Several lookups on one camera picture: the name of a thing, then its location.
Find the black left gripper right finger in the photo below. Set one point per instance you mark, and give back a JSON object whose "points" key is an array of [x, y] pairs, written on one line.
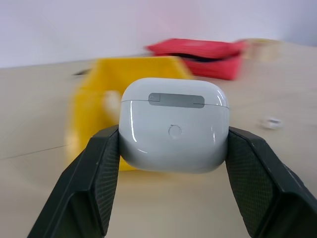
{"points": [[272, 188]]}

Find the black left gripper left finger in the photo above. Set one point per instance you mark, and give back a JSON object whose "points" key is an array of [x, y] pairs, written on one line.
{"points": [[81, 188]]}

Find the white earbud red tray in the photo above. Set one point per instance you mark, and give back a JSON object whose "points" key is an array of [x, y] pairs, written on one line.
{"points": [[271, 122]]}

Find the white earbud cases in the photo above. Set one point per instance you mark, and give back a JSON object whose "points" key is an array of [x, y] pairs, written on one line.
{"points": [[173, 141]]}

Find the yellow plastic bin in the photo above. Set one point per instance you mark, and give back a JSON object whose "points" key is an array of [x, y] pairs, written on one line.
{"points": [[138, 68]]}

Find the pink fabric zip pouch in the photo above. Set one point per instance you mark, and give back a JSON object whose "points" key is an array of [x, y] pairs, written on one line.
{"points": [[213, 67]]}

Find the clear adhesive tape roll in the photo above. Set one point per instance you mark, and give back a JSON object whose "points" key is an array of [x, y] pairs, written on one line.
{"points": [[265, 49]]}

